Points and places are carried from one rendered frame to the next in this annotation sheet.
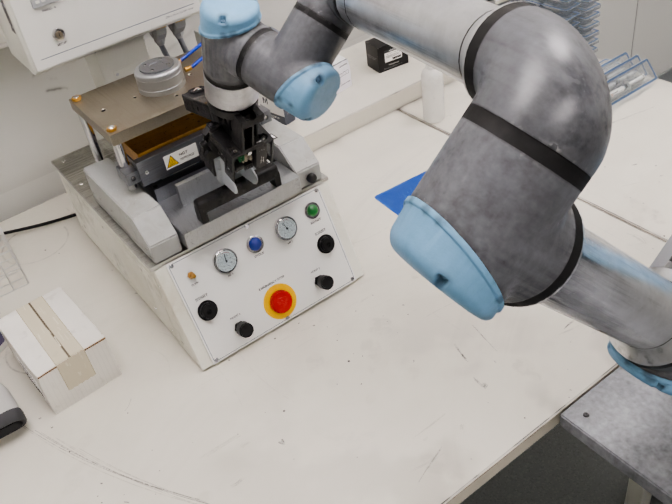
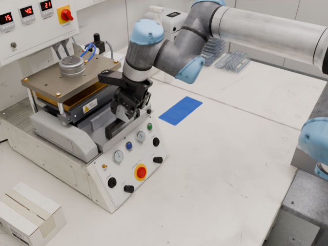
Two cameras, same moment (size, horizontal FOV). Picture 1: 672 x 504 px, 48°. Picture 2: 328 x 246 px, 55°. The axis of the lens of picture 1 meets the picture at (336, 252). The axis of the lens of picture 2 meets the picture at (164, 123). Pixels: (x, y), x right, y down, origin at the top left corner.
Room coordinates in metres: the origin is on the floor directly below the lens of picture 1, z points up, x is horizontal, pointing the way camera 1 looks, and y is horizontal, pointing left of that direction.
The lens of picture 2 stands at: (0.24, 0.35, 1.61)
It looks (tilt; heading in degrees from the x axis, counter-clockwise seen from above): 38 degrees down; 335
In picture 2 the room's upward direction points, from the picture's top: straight up
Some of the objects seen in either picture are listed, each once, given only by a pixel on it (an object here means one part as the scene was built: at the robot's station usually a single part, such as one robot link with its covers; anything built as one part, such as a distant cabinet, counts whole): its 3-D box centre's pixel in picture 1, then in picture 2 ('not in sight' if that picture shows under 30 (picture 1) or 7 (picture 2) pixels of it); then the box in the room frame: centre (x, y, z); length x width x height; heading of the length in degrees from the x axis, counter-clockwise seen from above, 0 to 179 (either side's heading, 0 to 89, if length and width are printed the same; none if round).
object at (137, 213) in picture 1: (130, 207); (63, 134); (1.06, 0.33, 0.97); 0.25 x 0.05 x 0.07; 31
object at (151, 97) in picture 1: (168, 89); (72, 72); (1.23, 0.24, 1.08); 0.31 x 0.24 x 0.13; 121
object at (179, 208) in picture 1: (200, 169); (92, 112); (1.14, 0.21, 0.97); 0.30 x 0.22 x 0.08; 31
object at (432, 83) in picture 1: (432, 90); (168, 68); (1.56, -0.28, 0.82); 0.05 x 0.05 x 0.14
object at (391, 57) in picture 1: (386, 51); not in sight; (1.79, -0.21, 0.83); 0.09 x 0.06 x 0.07; 113
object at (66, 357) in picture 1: (58, 347); (28, 215); (0.94, 0.49, 0.80); 0.19 x 0.13 x 0.09; 31
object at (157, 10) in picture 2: not in sight; (156, 29); (1.86, -0.34, 0.92); 0.09 x 0.08 x 0.25; 38
